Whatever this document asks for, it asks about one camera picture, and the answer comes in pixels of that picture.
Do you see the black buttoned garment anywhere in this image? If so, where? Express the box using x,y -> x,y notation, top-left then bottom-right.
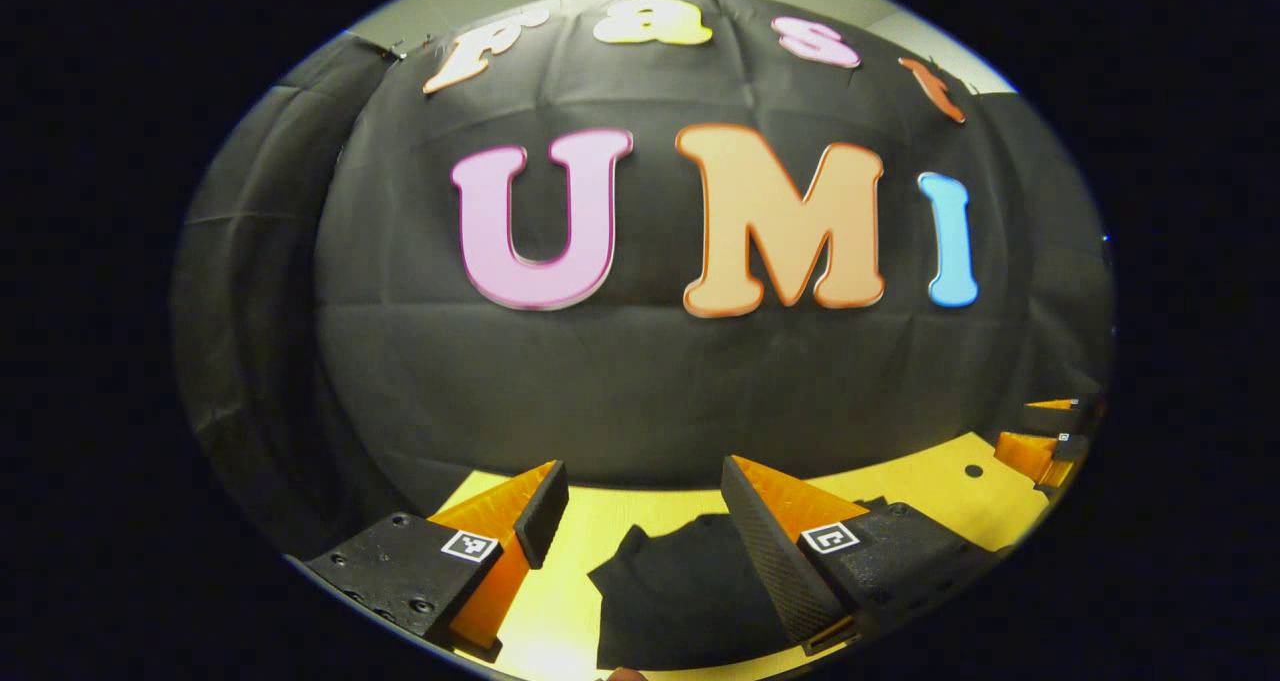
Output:
587,496 -> 891,672

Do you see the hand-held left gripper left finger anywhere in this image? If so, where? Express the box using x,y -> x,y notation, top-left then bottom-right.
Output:
303,459 -> 571,664

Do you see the black backdrop cloth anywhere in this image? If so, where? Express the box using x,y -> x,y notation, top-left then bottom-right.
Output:
170,0 -> 1116,562

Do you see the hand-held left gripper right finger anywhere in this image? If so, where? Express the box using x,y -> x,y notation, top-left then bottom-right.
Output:
720,453 -> 1001,657

